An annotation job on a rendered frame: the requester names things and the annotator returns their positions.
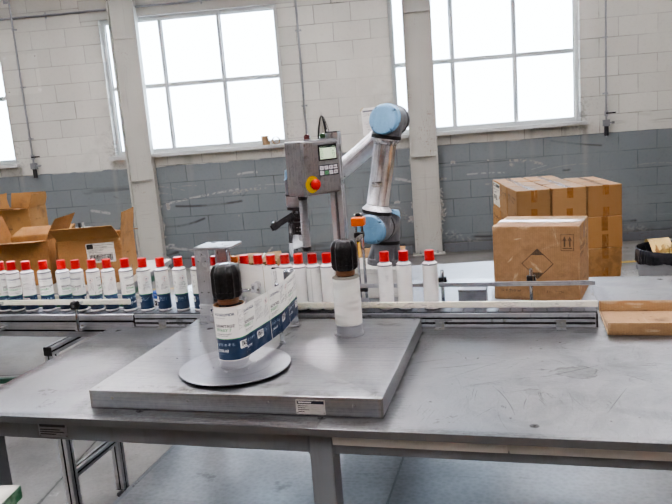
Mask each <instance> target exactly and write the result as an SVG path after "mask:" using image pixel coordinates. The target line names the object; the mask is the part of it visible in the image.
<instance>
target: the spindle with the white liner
mask: <svg viewBox="0 0 672 504"><path fill-rule="evenodd" d="M330 254H331V267H332V269H333V270H334V271H336V275H335V276H333V277H332V285H333V297H334V309H335V322H336V323H335V325H336V327H337V331H336V335H337V336H338V337H342V338H352V337H358V336H361V335H362V334H363V333H364V330H363V328H362V324H363V321H362V308H361V295H360V281H359V275H358V274H355V269H356V268H357V267H358V256H357V246H356V244H355V242H354V240H352V239H337V240H334V241H333V242H332V244H331V246H330Z"/></svg>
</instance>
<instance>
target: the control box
mask: <svg viewBox="0 0 672 504"><path fill-rule="evenodd" d="M332 143H336V150H337V159H333V160H325V161H319V156H318V145H323V144H332ZM284 147H285V159H286V170H287V181H288V192H289V196H296V197H307V196H314V195H320V194H326V193H332V192H338V191H340V190H341V183H340V170H339V156H338V143H337V140H336V139H335V138H331V139H321V140H319V139H315V140H311V141H294V142H285V143H284ZM334 163H338V170H339V174H335V175H328V176H321V177H319V165H326V164H334ZM314 179H318V180H319V181H320V182H321V187H320V189H318V190H313V189H312V187H311V186H310V183H311V182H312V180H314Z"/></svg>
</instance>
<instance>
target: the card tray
mask: <svg viewBox="0 0 672 504"><path fill-rule="evenodd" d="M599 313H600V315H601V318H602V321H603V323H604V326H605V329H606V331H607V334H608V335H641V336H672V300H602V301H599Z"/></svg>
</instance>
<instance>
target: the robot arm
mask: <svg viewBox="0 0 672 504"><path fill-rule="evenodd" d="M409 123H410V116H409V113H408V111H407V110H406V109H405V108H404V107H402V106H400V105H394V104H391V103H384V104H380V105H378V106H376V107H375V108H374V109H373V110H372V112H371V114H370V117H369V124H370V127H371V129H372V131H371V132H370V133H369V134H368V135H367V136H366V137H364V138H363V139H362V140H361V141H360V142H359V143H358V144H356V145H355V146H354V147H353V148H352V149H351V150H350V151H348V152H347V153H346V154H345V155H344V156H343V157H342V161H343V174H344V177H343V180H344V179H345V178H346V177H347V176H349V175H350V174H351V173H352V172H353V171H354V170H356V169H357V168H358V167H359V166H360V165H361V164H363V163H364V162H365V161H366V160H367V159H368V158H370V157H371V156H372V155H373V156H372V164H371V173H370V181H369V189H368V197H367V204H366V205H365V206H364V207H362V216H365V219H366V224H365V225H364V226H363V231H364V232H365V236H364V242H365V243H367V244H372V246H371V249H370V252H369V255H368V258H367V264H368V265H371V266H377V264H378V263H379V262H380V261H379V252H380V251H389V262H391V263H392V267H394V266H396V263H397V262H398V261H399V260H398V251H399V250H401V248H400V212H399V210H397V209H390V208H389V198H390V190H391V182H392V175H393V167H394V159H395V151H396V145H397V144H398V143H399V142H400V141H401V135H402V133H404V132H405V131H406V130H407V128H408V126H409ZM284 177H285V180H284V181H285V194H286V206H287V210H290V211H292V212H291V213H289V214H288V215H286V216H284V217H283V218H281V219H280V220H278V221H275V222H273V223H272V224H271V226H270V228H271V230H272V231H274V230H275V231H276V230H278V229H279V228H280V226H282V225H284V224H285V223H287V222H288V223H289V224H288V232H289V252H290V254H291V256H292V257H293V250H294V249H296V250H298V248H300V247H303V246H302V245H303V244H302V236H301V235H302V234H301V232H302V231H301V222H300V212H299V210H300V209H299V200H298V197H296V196H289V192H288V181H287V170H285V172H284ZM297 211H298V213H297Z"/></svg>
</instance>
